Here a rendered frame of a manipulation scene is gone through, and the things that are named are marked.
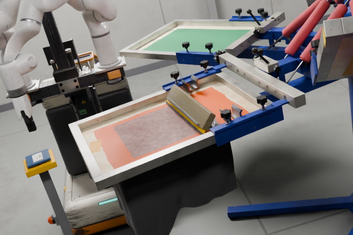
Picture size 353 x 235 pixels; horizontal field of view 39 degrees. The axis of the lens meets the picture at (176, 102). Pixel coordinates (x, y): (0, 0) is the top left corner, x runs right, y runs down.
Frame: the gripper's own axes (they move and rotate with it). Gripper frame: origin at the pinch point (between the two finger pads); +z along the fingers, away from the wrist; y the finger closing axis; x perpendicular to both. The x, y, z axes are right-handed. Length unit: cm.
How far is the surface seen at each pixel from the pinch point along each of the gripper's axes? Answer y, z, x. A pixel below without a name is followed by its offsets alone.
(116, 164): 20.9, 16.4, 30.2
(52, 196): 0.6, 34.7, -2.6
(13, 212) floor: -122, 112, -64
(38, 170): 5.2, 17.7, -2.8
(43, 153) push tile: -2.7, 15.0, 0.0
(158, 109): -17, 16, 53
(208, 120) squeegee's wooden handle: 17, 11, 70
